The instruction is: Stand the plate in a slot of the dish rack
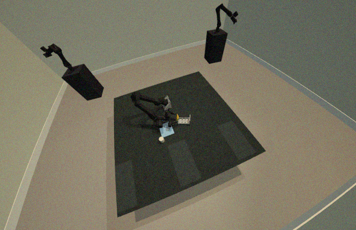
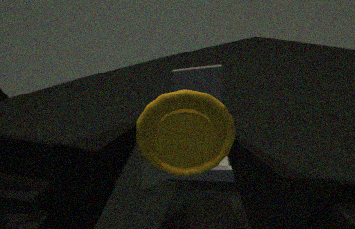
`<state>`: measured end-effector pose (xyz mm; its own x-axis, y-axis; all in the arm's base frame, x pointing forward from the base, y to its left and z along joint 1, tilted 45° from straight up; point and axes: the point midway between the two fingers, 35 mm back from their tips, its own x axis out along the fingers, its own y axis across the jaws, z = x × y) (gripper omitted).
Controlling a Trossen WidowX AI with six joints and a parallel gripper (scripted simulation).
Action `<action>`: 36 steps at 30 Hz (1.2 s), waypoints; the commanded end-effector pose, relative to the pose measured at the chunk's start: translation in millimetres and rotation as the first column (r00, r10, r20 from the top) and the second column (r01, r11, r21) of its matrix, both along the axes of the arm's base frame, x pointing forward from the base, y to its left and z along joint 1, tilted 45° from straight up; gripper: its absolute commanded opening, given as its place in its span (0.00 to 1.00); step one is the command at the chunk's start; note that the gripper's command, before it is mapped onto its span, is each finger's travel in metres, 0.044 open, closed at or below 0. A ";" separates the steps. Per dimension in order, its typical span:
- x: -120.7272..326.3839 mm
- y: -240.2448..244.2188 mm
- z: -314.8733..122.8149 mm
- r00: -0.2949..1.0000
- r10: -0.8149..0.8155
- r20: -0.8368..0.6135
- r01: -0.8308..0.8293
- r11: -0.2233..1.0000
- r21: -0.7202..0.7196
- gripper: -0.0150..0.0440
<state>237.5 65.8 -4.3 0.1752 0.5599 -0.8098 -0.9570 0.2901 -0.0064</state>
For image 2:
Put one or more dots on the yellow plate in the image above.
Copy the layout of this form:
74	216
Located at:
185	132

